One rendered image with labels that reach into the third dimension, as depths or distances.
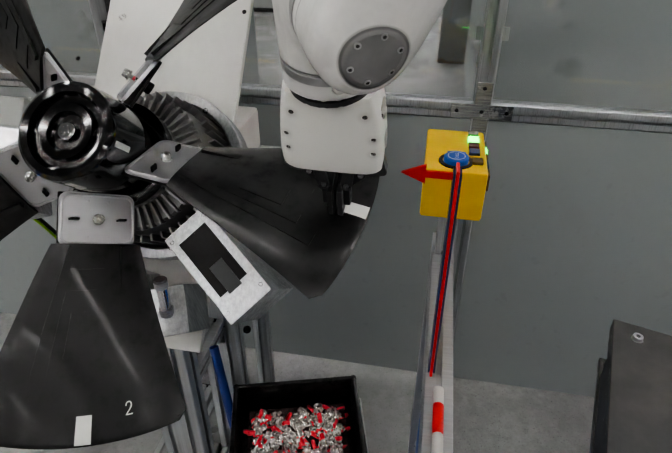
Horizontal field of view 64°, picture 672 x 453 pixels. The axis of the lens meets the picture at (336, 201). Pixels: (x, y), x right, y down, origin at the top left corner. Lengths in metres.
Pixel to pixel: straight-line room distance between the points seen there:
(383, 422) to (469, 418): 0.27
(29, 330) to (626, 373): 0.66
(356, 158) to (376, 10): 0.22
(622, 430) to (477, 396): 1.33
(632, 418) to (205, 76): 0.76
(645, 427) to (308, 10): 0.51
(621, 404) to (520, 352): 1.18
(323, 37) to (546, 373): 1.65
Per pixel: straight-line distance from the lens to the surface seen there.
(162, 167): 0.68
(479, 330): 1.75
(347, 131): 0.49
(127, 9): 1.07
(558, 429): 1.94
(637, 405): 0.67
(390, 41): 0.34
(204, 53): 0.98
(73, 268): 0.71
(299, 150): 0.53
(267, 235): 0.58
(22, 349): 0.71
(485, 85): 1.33
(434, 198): 0.89
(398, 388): 1.92
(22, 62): 0.85
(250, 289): 0.73
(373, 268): 1.62
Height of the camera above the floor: 1.48
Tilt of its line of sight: 32 degrees down
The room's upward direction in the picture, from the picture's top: straight up
